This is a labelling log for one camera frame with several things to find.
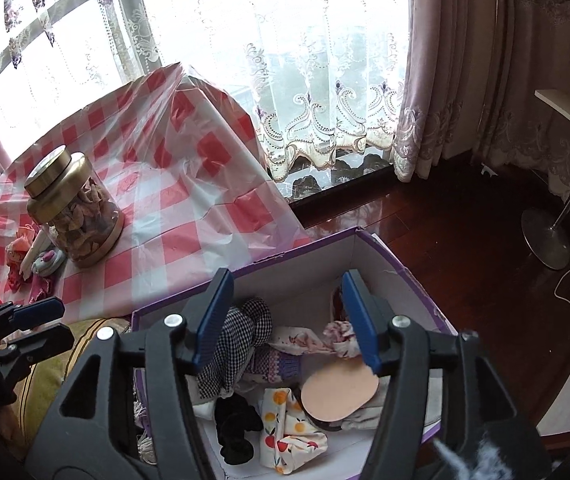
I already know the pink shoe insole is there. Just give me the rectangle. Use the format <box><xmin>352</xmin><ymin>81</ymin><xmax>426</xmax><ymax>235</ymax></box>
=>
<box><xmin>300</xmin><ymin>360</ymin><xmax>380</xmax><ymax>423</ymax></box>

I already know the pink cloth doll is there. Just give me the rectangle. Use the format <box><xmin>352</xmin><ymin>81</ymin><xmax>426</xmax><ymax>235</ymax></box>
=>
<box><xmin>5</xmin><ymin>225</ymin><xmax>40</xmax><ymax>291</ymax></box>

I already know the white side table metal stand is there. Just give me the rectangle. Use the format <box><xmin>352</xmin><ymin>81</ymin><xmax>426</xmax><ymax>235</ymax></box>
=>
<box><xmin>521</xmin><ymin>89</ymin><xmax>570</xmax><ymax>271</ymax></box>

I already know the red white checkered tablecloth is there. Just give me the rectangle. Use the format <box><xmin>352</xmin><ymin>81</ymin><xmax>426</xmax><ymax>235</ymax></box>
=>
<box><xmin>0</xmin><ymin>62</ymin><xmax>311</xmax><ymax>321</ymax></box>

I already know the black white houndstooth cloth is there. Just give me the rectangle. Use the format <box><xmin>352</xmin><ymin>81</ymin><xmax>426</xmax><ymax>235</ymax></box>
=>
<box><xmin>195</xmin><ymin>297</ymin><xmax>273</xmax><ymax>393</ymax></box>

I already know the pastel hair clip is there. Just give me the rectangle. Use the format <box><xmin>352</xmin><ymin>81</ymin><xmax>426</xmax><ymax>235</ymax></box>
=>
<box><xmin>32</xmin><ymin>247</ymin><xmax>66</xmax><ymax>276</ymax></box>

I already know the grey yarn tuft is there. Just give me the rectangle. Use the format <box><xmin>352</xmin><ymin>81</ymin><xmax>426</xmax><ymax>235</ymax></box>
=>
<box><xmin>432</xmin><ymin>437</ymin><xmax>503</xmax><ymax>480</ymax></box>

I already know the purple cardboard box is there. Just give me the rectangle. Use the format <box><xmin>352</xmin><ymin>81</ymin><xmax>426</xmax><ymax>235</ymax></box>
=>
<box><xmin>130</xmin><ymin>226</ymin><xmax>458</xmax><ymax>480</ymax></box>

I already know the pink drape curtain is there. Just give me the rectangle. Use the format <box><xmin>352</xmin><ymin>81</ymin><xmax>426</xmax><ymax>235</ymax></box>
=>
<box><xmin>390</xmin><ymin>0</ymin><xmax>570</xmax><ymax>226</ymax></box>

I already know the white lace curtain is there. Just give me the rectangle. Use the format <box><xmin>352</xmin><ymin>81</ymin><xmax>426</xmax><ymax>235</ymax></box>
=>
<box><xmin>0</xmin><ymin>0</ymin><xmax>411</xmax><ymax>181</ymax></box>

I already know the floral scrunchie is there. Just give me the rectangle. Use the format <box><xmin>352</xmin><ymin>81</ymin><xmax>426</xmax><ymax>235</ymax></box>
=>
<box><xmin>322</xmin><ymin>320</ymin><xmax>366</xmax><ymax>358</ymax></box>

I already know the grey sock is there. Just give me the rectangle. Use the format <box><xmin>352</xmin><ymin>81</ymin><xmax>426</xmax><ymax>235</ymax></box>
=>
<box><xmin>340</xmin><ymin>390</ymin><xmax>396</xmax><ymax>431</ymax></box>

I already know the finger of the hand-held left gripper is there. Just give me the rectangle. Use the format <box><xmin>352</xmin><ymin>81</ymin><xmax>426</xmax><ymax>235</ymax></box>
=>
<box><xmin>0</xmin><ymin>296</ymin><xmax>64</xmax><ymax>333</ymax></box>
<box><xmin>0</xmin><ymin>324</ymin><xmax>74</xmax><ymax>367</ymax></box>

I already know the white fruit print cloth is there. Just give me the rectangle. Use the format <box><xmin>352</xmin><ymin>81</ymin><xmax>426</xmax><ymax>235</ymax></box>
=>
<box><xmin>260</xmin><ymin>387</ymin><xmax>328</xmax><ymax>476</ymax></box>

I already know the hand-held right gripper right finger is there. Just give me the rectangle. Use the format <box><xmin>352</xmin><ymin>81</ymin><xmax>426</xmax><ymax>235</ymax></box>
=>
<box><xmin>341</xmin><ymin>270</ymin><xmax>551</xmax><ymax>480</ymax></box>

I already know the purple knit sock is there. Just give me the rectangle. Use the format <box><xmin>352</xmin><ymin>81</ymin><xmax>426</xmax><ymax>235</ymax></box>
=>
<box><xmin>245</xmin><ymin>349</ymin><xmax>303</xmax><ymax>386</ymax></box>

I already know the glass jar with gold lid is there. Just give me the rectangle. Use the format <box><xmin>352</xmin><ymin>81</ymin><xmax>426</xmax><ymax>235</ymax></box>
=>
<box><xmin>24</xmin><ymin>145</ymin><xmax>124</xmax><ymax>268</ymax></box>

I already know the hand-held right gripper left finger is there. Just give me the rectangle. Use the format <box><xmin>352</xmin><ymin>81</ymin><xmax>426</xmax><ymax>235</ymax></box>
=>
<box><xmin>27</xmin><ymin>267</ymin><xmax>236</xmax><ymax>480</ymax></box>

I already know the striped velvet cushion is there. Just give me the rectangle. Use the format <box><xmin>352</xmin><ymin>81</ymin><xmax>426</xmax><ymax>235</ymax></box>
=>
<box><xmin>0</xmin><ymin>317</ymin><xmax>133</xmax><ymax>441</ymax></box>

